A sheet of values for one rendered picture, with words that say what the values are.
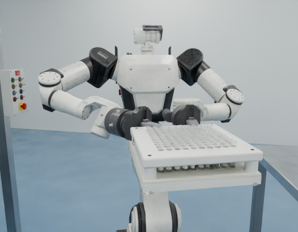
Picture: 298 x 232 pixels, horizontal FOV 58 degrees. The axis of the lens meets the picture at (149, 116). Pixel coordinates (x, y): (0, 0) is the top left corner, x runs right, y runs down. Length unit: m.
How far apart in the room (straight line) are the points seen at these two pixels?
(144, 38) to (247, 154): 0.78
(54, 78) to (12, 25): 4.34
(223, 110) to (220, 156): 0.55
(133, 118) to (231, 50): 3.45
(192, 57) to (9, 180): 1.28
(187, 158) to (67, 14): 4.37
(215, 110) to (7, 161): 1.26
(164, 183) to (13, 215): 1.51
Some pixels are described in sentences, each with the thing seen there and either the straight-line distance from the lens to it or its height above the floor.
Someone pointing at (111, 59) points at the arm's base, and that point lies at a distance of 1.19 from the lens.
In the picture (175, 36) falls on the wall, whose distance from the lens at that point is 4.17.
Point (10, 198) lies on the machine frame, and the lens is 1.90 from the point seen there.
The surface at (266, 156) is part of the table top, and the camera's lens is 1.15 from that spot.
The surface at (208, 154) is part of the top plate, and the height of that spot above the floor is 1.03.
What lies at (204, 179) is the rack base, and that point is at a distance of 0.55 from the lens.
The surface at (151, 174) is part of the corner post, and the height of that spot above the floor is 1.00.
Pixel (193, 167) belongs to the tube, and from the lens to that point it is 0.58.
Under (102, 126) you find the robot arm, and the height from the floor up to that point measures 1.00.
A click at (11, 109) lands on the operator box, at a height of 0.94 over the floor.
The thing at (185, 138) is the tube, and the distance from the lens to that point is 0.61.
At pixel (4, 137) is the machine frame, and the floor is 0.77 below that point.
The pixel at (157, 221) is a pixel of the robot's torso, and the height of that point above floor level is 0.60.
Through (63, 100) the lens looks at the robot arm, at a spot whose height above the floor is 1.07.
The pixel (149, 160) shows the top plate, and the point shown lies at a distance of 0.51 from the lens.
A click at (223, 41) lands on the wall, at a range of 4.13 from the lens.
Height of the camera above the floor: 1.20
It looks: 11 degrees down
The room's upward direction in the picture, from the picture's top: straight up
